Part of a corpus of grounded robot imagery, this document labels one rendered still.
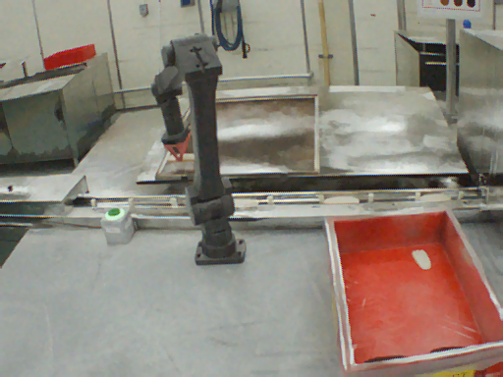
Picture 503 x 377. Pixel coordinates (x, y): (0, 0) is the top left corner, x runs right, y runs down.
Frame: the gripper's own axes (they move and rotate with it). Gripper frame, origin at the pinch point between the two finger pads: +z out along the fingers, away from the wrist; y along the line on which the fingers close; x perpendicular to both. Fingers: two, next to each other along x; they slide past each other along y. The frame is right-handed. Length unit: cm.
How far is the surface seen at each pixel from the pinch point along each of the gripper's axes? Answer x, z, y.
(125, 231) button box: -8.3, 3.4, 31.3
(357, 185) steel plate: 53, 12, -1
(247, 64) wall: -53, 107, -341
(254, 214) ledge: 26.0, 4.4, 22.0
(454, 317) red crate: 75, 2, 58
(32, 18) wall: -323, 5, -347
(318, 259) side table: 44, 6, 36
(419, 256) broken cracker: 69, 5, 37
